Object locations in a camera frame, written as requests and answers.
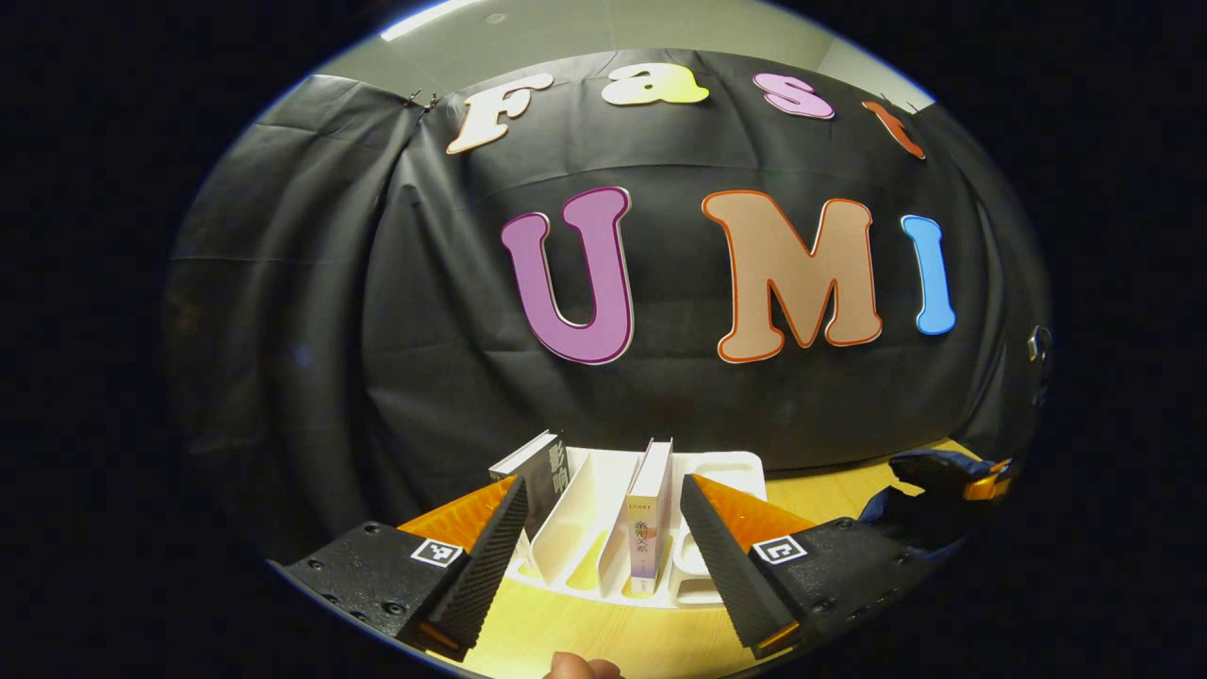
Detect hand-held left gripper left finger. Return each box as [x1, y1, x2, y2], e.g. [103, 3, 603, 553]
[283, 476, 529, 661]

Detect pink book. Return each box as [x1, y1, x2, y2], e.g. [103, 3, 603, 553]
[625, 438, 674, 597]

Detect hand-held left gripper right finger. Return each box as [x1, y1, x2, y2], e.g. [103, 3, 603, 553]
[681, 474, 944, 659]

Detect black backdrop cloth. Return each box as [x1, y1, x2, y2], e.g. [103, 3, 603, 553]
[165, 47, 1052, 567]

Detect white plastic bookshelf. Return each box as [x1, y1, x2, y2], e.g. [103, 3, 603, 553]
[509, 448, 767, 609]

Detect dark grey book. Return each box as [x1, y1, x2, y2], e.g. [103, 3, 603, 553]
[488, 431, 570, 540]

